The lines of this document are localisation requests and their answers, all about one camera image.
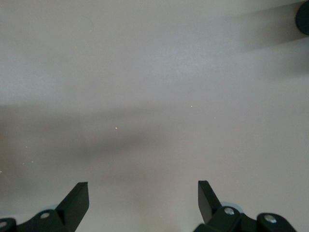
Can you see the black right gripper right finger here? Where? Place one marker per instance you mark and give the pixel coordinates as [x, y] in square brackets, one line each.
[212, 212]

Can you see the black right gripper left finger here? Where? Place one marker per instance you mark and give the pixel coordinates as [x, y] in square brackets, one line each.
[72, 212]

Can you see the black round object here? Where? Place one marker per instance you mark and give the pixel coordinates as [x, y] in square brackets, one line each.
[303, 19]

